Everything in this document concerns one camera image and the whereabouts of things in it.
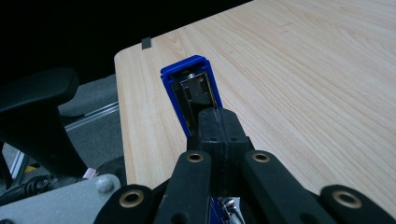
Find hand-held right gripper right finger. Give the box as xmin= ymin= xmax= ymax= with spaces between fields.
xmin=221 ymin=108 xmax=255 ymax=198

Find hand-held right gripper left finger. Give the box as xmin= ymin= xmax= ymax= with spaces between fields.
xmin=186 ymin=107 xmax=224 ymax=199

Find blue stapler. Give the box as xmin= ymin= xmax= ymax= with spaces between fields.
xmin=160 ymin=54 xmax=242 ymax=224

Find black chair armrest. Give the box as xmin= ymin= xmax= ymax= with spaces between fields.
xmin=0 ymin=66 xmax=89 ymax=179

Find aluminium floor rail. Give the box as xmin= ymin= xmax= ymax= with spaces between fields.
xmin=61 ymin=102 xmax=120 ymax=133

